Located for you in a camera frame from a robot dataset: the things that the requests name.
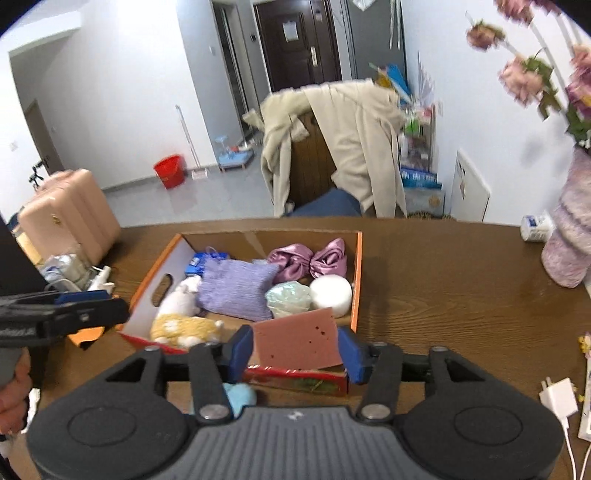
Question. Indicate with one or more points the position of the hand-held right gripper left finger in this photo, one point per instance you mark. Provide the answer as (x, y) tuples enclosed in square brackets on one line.
[(242, 353)]

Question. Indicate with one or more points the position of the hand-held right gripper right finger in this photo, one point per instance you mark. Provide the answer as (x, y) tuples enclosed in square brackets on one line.
[(353, 357)]

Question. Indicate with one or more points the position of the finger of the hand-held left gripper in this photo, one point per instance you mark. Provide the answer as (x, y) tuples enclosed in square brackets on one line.
[(83, 296), (92, 314)]

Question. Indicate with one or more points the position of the light blue sponge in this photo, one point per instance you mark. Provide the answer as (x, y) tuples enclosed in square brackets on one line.
[(242, 397)]

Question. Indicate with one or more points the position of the pink rectangular sponge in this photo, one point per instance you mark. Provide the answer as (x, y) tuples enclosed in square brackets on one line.
[(295, 339)]

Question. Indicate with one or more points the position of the red and orange cardboard box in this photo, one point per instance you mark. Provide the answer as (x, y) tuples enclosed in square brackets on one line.
[(295, 382)]

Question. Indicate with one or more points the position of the purple cloth pouch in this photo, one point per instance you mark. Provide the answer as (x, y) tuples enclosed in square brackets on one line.
[(235, 286)]

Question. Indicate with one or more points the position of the white round sponge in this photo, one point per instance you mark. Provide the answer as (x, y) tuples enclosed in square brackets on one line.
[(330, 290)]

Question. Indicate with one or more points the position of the blue tissue packet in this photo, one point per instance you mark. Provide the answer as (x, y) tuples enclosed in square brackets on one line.
[(196, 267)]

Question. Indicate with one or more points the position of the person's left hand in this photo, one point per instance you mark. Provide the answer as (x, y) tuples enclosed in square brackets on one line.
[(14, 397)]

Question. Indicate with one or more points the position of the white and blue plastic pack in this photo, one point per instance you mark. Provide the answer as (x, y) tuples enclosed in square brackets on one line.
[(64, 272)]

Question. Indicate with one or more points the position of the white and yellow plush toy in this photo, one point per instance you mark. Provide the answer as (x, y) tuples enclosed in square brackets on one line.
[(184, 323)]

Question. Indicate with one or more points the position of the black monitor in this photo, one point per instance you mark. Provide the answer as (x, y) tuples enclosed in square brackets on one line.
[(14, 263)]

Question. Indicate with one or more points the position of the pink hard-shell suitcase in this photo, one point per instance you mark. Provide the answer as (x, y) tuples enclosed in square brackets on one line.
[(69, 217)]

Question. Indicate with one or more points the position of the pink satin bow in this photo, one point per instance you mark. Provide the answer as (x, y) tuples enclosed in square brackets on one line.
[(323, 258)]

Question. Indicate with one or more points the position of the red plastic bucket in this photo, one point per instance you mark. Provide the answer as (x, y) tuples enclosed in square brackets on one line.
[(168, 173)]

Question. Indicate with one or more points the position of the blue denim cloth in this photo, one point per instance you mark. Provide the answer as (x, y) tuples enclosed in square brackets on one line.
[(332, 205)]

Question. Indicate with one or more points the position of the brown interior door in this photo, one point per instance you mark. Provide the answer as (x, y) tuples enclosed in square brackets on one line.
[(44, 138)]

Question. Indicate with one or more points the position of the white mop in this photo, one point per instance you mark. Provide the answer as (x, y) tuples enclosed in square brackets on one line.
[(199, 174)]

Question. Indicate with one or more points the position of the light blue low stool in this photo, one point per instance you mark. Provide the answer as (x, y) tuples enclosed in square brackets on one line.
[(235, 159)]

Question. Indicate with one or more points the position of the brown wooden chair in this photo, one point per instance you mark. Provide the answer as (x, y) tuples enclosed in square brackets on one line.
[(314, 166)]

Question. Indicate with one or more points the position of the white phone charger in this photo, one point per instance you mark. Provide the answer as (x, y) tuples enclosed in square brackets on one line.
[(558, 397)]

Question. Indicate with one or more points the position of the beige coat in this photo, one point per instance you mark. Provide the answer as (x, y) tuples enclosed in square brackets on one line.
[(351, 138)]

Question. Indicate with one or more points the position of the small white bottle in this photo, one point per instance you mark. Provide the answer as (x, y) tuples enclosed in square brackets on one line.
[(535, 227)]

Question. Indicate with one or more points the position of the cluttered storage rack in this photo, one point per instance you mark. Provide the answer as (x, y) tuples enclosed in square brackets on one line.
[(415, 138)]

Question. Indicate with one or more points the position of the white flat packet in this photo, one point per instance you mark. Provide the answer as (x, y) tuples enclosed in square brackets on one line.
[(585, 401)]

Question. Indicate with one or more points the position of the purple textured vase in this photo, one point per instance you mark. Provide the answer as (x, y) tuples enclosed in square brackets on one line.
[(568, 240)]

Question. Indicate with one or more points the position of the dark brown entrance door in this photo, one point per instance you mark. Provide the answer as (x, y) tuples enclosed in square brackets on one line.
[(286, 60)]

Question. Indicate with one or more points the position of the dried pink roses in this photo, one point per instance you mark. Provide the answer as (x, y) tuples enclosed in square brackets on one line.
[(521, 76)]

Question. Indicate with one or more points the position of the white wall panel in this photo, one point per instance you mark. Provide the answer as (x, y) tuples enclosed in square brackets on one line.
[(468, 189)]

